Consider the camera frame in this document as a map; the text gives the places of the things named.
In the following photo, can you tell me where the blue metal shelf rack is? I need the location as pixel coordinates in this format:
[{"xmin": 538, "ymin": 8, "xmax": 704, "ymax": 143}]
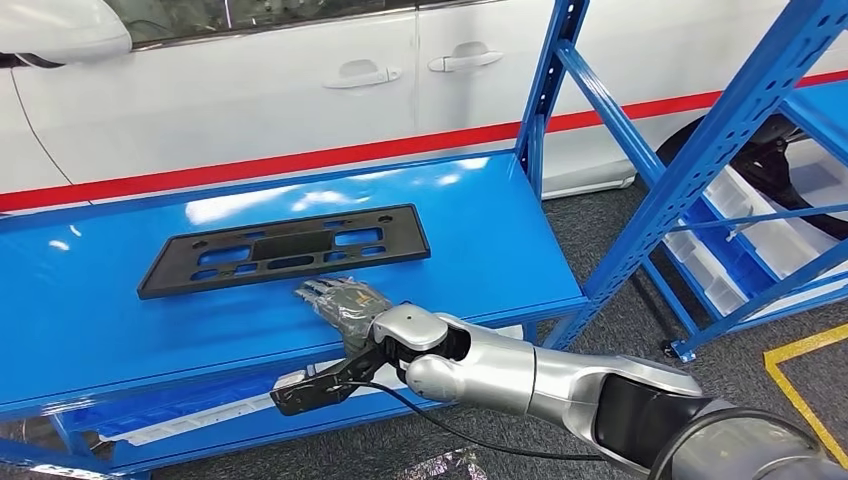
[
  {"xmin": 632, "ymin": 79, "xmax": 848, "ymax": 365},
  {"xmin": 0, "ymin": 0, "xmax": 848, "ymax": 480}
]

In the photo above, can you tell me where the white car with red stripe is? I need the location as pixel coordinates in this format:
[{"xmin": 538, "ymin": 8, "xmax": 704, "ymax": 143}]
[{"xmin": 0, "ymin": 0, "xmax": 848, "ymax": 215}]

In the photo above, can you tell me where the white car door handle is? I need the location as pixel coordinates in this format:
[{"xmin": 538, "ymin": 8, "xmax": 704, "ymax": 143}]
[
  {"xmin": 426, "ymin": 40, "xmax": 505, "ymax": 73},
  {"xmin": 322, "ymin": 58, "xmax": 403, "ymax": 91}
]

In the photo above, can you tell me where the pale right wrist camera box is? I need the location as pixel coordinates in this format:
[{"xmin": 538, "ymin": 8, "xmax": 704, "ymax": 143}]
[{"xmin": 270, "ymin": 352, "xmax": 393, "ymax": 418}]

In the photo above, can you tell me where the thin black wrist camera cable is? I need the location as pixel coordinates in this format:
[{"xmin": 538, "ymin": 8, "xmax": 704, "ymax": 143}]
[{"xmin": 344, "ymin": 380, "xmax": 605, "ymax": 464}]

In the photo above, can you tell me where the white car side mirror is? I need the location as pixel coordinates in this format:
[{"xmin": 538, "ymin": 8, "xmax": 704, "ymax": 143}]
[{"xmin": 0, "ymin": 0, "xmax": 134, "ymax": 69}]

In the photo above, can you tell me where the black plastic licence plate bracket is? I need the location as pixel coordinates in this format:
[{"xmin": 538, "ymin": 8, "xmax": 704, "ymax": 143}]
[{"xmin": 137, "ymin": 203, "xmax": 432, "ymax": 301}]

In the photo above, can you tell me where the yellow floor tape square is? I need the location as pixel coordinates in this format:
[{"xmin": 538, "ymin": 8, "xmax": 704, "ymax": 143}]
[{"xmin": 763, "ymin": 323, "xmax": 848, "ymax": 469}]

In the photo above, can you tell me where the shiny clear floor tape strip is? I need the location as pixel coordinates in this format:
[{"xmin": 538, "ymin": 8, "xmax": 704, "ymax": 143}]
[{"xmin": 396, "ymin": 448, "xmax": 489, "ymax": 480}]

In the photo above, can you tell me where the blue plastic crate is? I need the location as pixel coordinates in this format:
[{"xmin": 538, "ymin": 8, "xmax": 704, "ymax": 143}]
[{"xmin": 680, "ymin": 197, "xmax": 778, "ymax": 301}]

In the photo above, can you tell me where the black upper arm cable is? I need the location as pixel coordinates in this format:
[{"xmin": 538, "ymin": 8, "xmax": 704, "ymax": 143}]
[{"xmin": 649, "ymin": 406, "xmax": 831, "ymax": 480}]

